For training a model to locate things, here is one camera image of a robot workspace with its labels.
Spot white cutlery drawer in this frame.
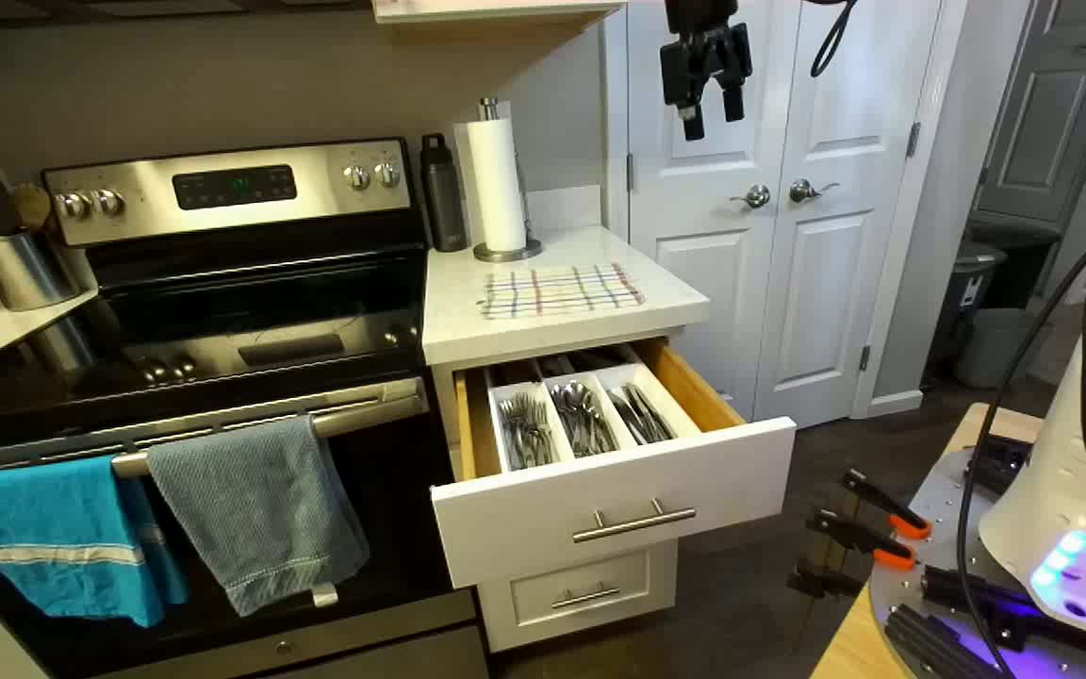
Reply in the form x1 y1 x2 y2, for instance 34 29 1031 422
430 338 801 593

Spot steel utensil crock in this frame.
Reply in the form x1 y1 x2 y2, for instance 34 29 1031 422
0 226 70 315

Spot steel paper towel holder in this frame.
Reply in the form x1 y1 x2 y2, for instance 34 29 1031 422
472 96 547 266

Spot blue striped hand towel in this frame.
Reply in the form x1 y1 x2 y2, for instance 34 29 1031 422
0 454 192 629

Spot bundle of steel forks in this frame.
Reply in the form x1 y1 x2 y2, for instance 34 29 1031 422
503 389 557 467

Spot steel lever door handle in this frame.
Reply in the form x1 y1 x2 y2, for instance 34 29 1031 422
729 180 778 217
783 174 842 209

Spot white cutlery tray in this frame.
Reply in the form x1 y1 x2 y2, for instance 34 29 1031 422
486 358 704 475

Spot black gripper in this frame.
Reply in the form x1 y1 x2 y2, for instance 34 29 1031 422
656 0 759 144

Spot white panel door with hinges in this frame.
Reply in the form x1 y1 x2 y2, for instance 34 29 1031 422
623 0 816 422

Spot white deep closed drawer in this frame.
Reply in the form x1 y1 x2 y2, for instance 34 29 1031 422
478 541 682 658

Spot plaid striped dish mat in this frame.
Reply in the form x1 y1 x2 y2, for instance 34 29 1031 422
475 262 647 324

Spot metal robot mounting plate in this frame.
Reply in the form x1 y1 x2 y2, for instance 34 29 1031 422
863 448 1086 679

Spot white panel closet door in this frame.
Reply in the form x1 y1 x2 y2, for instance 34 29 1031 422
753 0 951 436

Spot bundle of steel knives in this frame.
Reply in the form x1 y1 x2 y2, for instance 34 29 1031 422
606 379 675 448

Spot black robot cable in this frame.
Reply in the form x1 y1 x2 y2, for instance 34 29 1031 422
951 198 1086 661

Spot steel oven door handle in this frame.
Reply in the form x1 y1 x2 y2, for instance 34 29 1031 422
0 373 434 493

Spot dark trash bin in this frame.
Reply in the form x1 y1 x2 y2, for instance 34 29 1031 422
938 243 1013 369

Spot white paper towel roll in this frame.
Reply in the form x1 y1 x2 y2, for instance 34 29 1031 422
455 99 530 257

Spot white base cabinet with countertop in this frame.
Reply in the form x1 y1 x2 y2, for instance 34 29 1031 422
418 223 713 658

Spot stainless black electric stove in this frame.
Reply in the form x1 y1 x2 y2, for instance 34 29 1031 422
0 131 493 679

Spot black orange bar clamp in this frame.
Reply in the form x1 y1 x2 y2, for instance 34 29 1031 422
836 465 936 548
811 505 924 579

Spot gray hallway door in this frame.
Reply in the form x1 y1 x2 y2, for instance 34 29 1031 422
977 0 1086 238

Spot black hanging cable loop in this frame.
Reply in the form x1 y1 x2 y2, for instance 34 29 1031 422
802 0 863 84

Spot bundle of steel spoons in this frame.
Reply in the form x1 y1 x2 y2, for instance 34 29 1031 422
552 379 618 461

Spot black water bottle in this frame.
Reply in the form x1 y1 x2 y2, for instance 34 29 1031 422
415 129 472 257

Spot gray hand towel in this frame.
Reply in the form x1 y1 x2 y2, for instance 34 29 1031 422
142 415 372 623

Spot steel bar drawer handle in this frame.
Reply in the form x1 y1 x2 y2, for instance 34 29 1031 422
568 500 703 548

